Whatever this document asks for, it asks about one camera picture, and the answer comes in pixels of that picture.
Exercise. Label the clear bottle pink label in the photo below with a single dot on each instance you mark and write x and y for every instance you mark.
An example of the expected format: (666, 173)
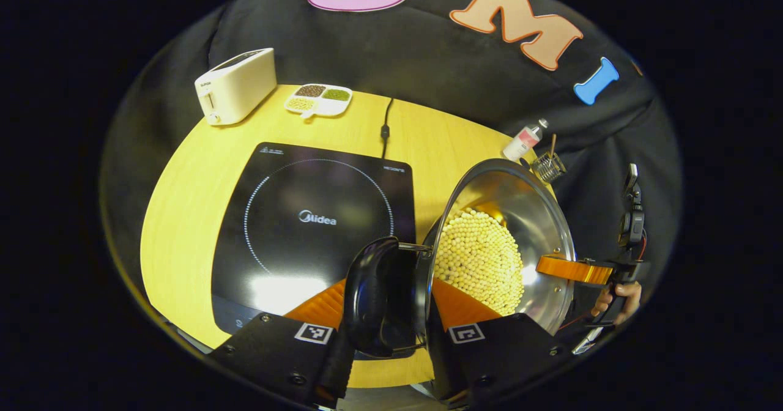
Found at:
(521, 143)

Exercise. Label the pile of soybeans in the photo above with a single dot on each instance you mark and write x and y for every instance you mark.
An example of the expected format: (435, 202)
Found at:
(483, 258)

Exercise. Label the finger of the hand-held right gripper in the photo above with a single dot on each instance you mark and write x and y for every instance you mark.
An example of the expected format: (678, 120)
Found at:
(575, 270)

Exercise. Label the white divided dish of beans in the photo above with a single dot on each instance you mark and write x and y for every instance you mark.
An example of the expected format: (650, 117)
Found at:
(318, 100)

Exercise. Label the white toaster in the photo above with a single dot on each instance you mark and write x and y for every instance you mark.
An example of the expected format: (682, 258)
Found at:
(235, 87)

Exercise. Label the wooden stick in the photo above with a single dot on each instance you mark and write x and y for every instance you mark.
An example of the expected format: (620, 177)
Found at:
(552, 145)

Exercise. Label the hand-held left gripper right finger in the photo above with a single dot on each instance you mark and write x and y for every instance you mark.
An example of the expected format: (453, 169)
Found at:
(508, 350)

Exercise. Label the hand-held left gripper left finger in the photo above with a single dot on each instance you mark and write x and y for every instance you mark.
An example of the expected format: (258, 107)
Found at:
(269, 350)

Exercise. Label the black induction cooktop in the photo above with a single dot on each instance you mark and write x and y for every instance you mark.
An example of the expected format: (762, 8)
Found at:
(306, 215)

